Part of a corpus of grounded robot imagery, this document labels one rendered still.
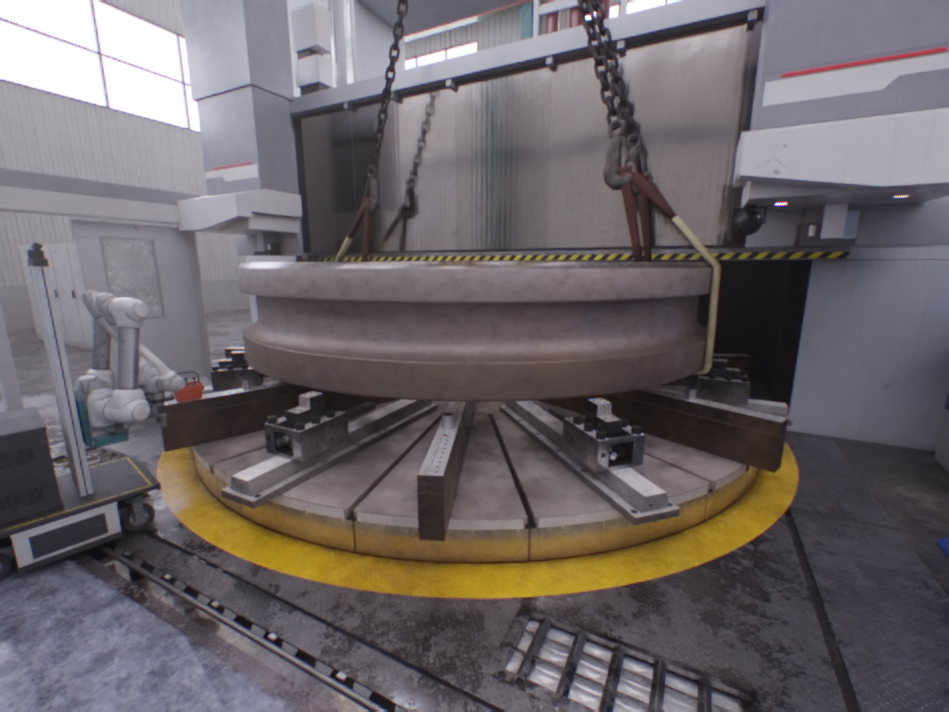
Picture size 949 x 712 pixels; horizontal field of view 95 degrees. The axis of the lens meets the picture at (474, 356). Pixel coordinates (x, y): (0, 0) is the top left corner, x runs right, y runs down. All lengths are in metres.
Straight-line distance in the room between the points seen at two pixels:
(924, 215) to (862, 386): 1.82
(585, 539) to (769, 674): 1.00
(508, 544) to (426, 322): 1.51
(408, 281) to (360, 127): 4.82
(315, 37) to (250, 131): 2.21
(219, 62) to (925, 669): 8.07
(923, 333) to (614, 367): 3.35
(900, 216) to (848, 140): 1.20
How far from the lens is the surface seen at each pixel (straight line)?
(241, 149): 6.87
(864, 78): 4.19
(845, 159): 3.65
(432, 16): 10.31
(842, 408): 5.82
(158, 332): 7.19
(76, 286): 12.33
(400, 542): 2.87
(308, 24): 8.50
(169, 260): 7.25
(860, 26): 4.29
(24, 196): 6.61
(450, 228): 6.32
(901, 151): 3.70
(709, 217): 5.44
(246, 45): 6.94
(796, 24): 4.27
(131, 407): 3.29
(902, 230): 4.70
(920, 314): 5.78
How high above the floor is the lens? 1.74
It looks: 12 degrees down
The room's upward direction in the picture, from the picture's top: straight up
